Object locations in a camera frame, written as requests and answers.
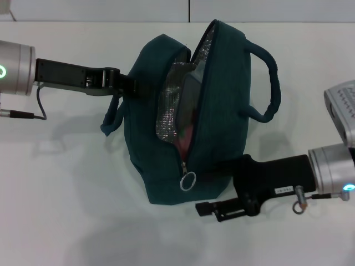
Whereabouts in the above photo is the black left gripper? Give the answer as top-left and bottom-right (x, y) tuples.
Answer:
(34, 58), (156, 99)

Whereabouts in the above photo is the dark teal insulated lunch bag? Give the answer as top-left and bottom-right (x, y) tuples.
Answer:
(100, 19), (282, 206)

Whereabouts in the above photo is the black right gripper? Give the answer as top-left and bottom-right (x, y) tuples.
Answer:
(195, 154), (317, 223)

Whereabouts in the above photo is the pink peach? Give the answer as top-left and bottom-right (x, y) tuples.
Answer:
(179, 124), (196, 162)

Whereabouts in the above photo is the left arm grey cable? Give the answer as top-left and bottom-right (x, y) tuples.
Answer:
(0, 84), (48, 121)

